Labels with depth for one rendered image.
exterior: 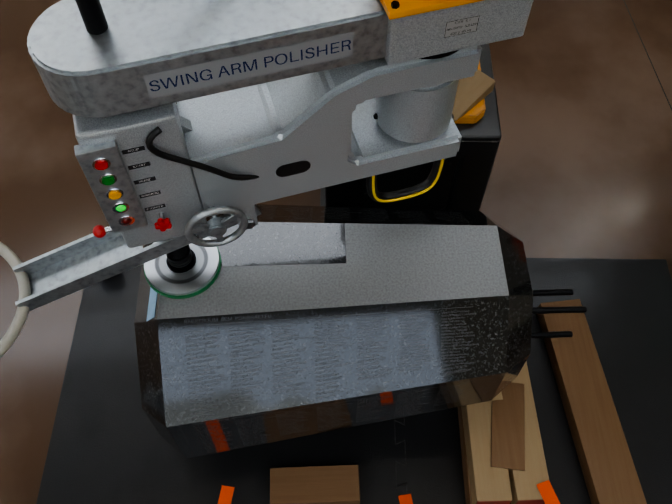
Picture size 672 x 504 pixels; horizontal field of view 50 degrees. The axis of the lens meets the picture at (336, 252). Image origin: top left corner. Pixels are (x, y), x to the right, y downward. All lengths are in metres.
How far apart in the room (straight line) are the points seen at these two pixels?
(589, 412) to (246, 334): 1.34
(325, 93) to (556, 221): 1.88
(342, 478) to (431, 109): 1.34
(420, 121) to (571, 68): 2.23
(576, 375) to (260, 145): 1.65
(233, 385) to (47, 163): 1.79
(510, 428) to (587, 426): 0.33
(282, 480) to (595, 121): 2.21
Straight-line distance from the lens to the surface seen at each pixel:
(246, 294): 2.04
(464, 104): 2.48
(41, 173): 3.53
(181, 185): 1.64
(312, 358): 2.06
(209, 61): 1.39
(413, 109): 1.70
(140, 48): 1.40
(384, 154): 1.78
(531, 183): 3.35
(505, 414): 2.57
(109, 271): 1.98
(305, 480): 2.54
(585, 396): 2.81
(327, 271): 2.06
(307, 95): 1.59
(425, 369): 2.11
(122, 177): 1.57
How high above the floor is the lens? 2.60
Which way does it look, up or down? 59 degrees down
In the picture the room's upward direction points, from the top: straight up
